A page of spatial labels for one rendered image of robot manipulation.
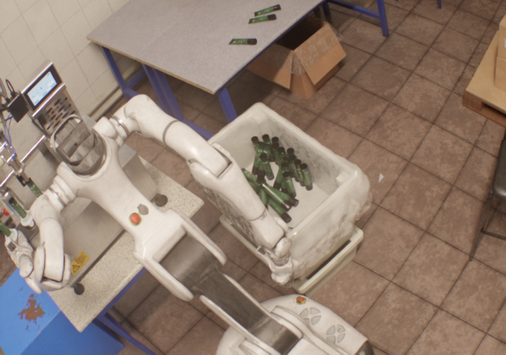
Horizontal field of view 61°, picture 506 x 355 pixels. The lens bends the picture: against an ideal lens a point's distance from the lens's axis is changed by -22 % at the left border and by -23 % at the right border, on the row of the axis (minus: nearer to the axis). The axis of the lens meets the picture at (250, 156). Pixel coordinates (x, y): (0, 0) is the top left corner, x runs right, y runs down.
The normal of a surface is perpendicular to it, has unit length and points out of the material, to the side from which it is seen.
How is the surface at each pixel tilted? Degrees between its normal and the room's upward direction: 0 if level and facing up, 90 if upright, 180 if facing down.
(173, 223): 36
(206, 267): 58
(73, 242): 90
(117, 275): 0
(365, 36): 0
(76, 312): 0
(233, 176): 52
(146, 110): 18
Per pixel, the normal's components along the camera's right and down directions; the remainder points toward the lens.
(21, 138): -0.25, -0.62
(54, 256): 0.54, -0.62
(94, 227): 0.72, 0.39
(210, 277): 0.54, 0.04
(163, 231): 0.23, -0.29
